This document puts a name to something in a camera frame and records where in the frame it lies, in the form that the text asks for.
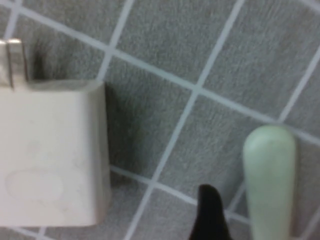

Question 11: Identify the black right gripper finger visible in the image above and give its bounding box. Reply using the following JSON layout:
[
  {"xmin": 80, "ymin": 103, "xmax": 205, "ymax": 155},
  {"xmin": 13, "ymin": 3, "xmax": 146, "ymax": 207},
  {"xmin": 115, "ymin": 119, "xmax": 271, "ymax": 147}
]
[{"xmin": 188, "ymin": 184, "xmax": 234, "ymax": 240}]

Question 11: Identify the mint green plastic spoon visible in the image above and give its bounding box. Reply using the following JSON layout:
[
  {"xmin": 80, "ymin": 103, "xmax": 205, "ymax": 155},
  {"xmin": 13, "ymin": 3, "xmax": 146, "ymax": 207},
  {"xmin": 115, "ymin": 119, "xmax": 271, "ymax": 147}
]
[{"xmin": 242, "ymin": 124, "xmax": 297, "ymax": 240}]

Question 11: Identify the grey white-grid tablecloth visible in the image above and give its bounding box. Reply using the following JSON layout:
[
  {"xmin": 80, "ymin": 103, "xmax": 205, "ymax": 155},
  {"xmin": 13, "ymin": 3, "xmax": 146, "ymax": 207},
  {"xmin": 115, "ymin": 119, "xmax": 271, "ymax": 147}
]
[{"xmin": 0, "ymin": 0, "xmax": 320, "ymax": 240}]

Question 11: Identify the white power adapter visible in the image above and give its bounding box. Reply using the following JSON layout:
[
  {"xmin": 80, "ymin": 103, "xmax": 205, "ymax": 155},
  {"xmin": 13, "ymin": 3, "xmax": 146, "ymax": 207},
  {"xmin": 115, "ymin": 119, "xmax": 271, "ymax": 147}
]
[{"xmin": 0, "ymin": 37, "xmax": 112, "ymax": 227}]

